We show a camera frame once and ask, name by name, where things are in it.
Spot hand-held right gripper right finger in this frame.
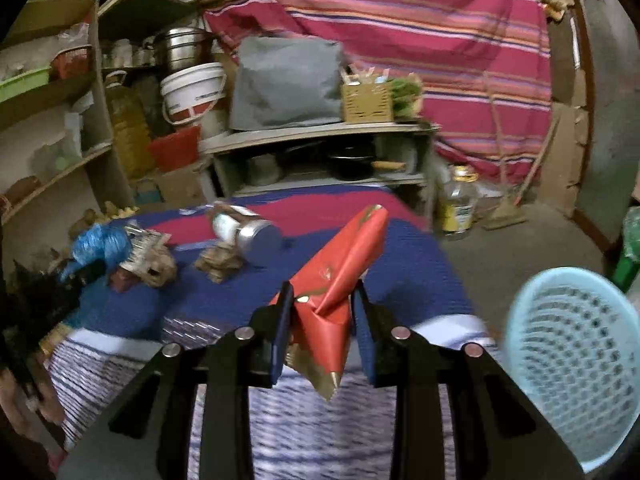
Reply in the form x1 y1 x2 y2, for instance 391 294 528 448
351 280 556 480

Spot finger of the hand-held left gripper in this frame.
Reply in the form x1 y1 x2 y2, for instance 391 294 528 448
47 257 108 311

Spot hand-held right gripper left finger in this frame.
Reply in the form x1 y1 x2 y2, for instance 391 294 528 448
107 280 296 480

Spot blue plastic bag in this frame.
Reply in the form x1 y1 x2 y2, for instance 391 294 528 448
59 223 135 331

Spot red carton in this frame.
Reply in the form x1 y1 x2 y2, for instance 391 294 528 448
270 204 390 402

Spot light blue plastic basket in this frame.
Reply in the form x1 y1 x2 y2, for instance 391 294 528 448
502 267 640 473

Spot dark snack packet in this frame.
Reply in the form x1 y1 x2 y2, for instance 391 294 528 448
120 225 166 266

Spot checked striped tablecloth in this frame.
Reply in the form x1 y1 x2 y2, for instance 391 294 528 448
42 185 496 480

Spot egg carton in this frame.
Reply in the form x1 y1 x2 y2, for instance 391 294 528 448
102 201 141 221

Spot brown crumpled paper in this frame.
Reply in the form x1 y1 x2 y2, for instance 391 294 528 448
142 250 178 288
194 245 246 283

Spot wooden shelf unit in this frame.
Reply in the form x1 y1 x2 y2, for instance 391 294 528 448
0 0 136 226

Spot clear jar with metal lid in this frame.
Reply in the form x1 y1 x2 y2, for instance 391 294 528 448
210 202 282 267

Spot teal plastic container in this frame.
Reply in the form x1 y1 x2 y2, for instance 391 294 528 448
134 180 162 206

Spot clear bottle with yellow label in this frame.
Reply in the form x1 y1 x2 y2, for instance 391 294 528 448
435 165 480 235

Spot yellow oil jug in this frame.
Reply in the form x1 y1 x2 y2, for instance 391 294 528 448
106 71 156 180

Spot red plastic basket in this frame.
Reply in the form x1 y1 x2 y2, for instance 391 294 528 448
146 125 202 171

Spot broom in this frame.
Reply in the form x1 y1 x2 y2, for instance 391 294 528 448
482 72 528 231

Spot green plastic tray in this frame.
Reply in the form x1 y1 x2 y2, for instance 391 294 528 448
0 67 53 103

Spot low wooden cabinet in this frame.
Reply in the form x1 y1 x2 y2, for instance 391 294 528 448
199 121 441 231

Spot small red basket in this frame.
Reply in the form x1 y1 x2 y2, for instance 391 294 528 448
50 45 93 80

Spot white plastic bucket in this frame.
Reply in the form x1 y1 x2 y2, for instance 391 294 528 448
160 62 227 125

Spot bamboo chopstick holder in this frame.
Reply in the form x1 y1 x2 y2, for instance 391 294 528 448
341 80 394 123

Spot green leafy vegetables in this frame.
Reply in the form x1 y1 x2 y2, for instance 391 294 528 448
390 76 425 117

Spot grey fabric bag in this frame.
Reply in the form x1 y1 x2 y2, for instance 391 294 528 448
229 36 347 132

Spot steel pot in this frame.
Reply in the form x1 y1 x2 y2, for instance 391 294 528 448
152 27 213 73

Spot cardboard sheets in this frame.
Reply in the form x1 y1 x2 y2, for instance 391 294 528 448
550 67 591 206

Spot green bin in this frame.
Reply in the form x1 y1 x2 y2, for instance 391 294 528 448
611 207 640 293

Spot red striped curtain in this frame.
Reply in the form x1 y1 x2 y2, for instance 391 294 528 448
190 0 553 181

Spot grey metal door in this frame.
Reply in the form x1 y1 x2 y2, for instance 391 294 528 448
570 0 640 246

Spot black wok with wooden handle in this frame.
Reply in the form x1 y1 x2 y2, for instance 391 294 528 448
327 147 406 181

